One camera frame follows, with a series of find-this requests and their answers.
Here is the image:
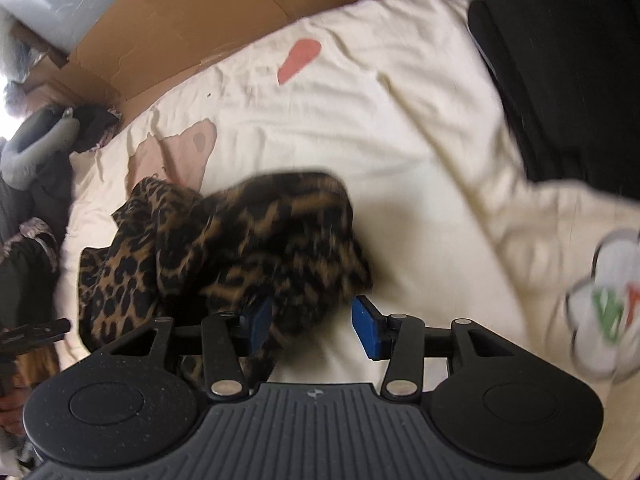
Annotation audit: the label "floral patterned garment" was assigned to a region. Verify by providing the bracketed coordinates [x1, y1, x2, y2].
[1, 104, 119, 270]

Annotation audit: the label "leopard print garment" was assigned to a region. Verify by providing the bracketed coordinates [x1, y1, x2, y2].
[78, 171, 372, 385]

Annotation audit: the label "brown cardboard sheet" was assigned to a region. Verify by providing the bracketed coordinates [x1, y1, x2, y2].
[25, 0, 358, 124]

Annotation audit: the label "dark grey trousers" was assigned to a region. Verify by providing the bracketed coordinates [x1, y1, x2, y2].
[1, 153, 73, 328]

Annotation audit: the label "white cartoon bear bedsheet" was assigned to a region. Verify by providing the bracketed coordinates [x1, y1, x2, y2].
[54, 0, 639, 479]

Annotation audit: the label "white flower print garment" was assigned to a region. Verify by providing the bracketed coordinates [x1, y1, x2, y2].
[565, 230, 639, 382]

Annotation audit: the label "person left hand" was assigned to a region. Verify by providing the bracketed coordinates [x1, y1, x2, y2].
[0, 387, 30, 437]

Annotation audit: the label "folded black clothes stack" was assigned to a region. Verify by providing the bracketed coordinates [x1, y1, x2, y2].
[468, 0, 639, 200]

